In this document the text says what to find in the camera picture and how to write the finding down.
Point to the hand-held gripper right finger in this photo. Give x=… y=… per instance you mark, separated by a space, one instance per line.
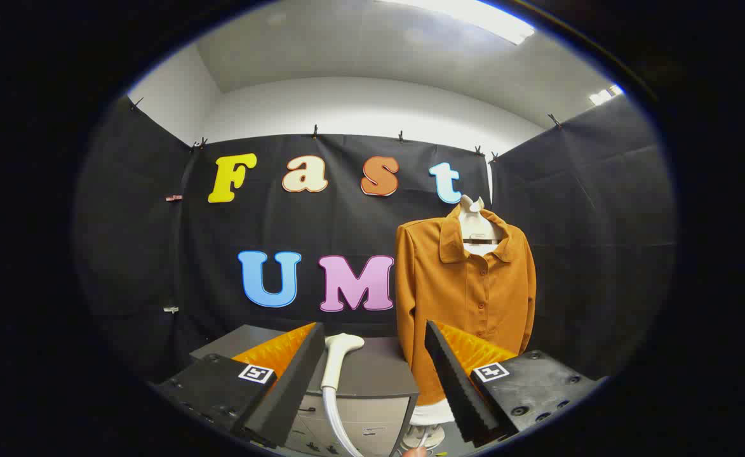
x=458 y=387

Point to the orange button shirt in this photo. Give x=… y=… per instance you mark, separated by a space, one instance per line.
x=467 y=298

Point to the small ceiling light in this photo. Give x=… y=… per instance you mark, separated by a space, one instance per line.
x=604 y=95

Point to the white plastic clothes hanger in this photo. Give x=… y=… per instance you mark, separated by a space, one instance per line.
x=474 y=222

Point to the long ceiling light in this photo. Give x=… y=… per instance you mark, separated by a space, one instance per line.
x=474 y=16

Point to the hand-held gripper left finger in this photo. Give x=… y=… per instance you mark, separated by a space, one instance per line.
x=289 y=393

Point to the black backdrop cloth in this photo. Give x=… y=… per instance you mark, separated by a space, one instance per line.
x=601 y=254

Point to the grey drawer cabinet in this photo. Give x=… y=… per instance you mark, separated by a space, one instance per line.
x=372 y=374

